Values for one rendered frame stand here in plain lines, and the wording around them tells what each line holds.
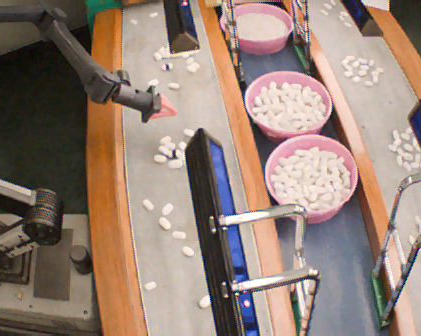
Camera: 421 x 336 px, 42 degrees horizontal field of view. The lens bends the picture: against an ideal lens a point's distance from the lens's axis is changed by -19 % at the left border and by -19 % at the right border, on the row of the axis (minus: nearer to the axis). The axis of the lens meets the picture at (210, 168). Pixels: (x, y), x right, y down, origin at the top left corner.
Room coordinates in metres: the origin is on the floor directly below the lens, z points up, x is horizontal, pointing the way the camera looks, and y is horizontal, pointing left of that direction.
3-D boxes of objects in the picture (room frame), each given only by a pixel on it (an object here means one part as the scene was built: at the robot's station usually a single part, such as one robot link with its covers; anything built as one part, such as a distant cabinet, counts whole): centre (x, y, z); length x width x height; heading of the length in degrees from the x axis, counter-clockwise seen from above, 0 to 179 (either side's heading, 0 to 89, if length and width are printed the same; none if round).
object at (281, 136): (1.34, -0.26, 0.72); 0.27 x 0.27 x 0.10
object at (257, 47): (1.78, -0.24, 0.72); 0.27 x 0.27 x 0.10
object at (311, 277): (0.63, -0.08, 0.90); 0.20 x 0.19 x 0.45; 2
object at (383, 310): (0.65, -0.48, 0.90); 0.20 x 0.19 x 0.45; 2
